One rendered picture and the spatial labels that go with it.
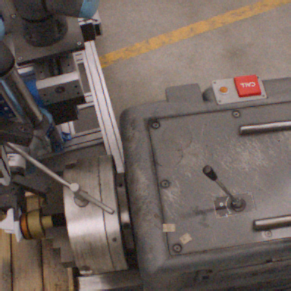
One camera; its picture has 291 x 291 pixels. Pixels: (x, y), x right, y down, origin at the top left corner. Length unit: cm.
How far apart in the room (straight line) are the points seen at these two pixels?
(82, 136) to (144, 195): 133
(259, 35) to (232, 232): 223
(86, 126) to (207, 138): 135
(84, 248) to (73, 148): 127
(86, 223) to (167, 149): 26
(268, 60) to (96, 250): 214
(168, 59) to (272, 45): 72
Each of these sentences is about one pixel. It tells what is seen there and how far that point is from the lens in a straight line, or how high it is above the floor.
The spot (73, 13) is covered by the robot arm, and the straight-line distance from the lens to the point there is 122.
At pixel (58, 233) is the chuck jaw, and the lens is 110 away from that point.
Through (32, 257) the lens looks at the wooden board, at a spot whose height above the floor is 89.
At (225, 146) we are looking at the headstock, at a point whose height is 125.
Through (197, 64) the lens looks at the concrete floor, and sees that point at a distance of 278.
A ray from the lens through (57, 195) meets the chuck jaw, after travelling 109.
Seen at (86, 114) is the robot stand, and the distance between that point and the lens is 234.
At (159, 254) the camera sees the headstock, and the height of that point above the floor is 125.
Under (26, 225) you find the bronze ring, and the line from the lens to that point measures 113.
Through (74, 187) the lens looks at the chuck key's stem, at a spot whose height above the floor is 132.
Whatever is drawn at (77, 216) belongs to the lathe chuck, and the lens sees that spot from 97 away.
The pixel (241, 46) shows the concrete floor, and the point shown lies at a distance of 292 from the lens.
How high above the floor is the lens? 213
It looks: 67 degrees down
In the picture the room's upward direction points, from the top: 7 degrees counter-clockwise
